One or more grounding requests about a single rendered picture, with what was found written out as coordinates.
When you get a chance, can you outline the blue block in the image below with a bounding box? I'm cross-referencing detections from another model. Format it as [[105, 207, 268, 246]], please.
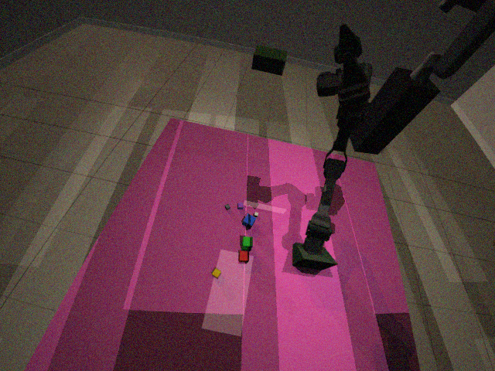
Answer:
[[242, 214, 256, 229]]

